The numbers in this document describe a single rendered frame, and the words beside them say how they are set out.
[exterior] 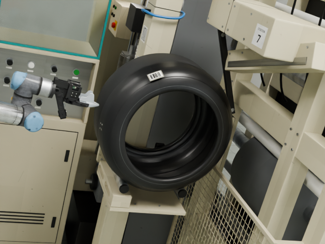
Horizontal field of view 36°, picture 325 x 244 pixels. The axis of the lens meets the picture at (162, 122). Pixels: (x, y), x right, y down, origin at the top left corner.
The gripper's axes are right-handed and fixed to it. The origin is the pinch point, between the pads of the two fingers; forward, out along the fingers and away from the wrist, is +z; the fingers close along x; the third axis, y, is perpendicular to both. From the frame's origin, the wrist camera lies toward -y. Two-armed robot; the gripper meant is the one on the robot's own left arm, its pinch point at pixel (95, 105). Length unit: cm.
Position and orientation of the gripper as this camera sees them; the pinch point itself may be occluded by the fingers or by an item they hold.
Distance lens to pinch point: 215.1
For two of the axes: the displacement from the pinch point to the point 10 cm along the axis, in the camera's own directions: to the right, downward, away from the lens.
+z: 9.0, 2.3, 3.8
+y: 3.5, -8.9, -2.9
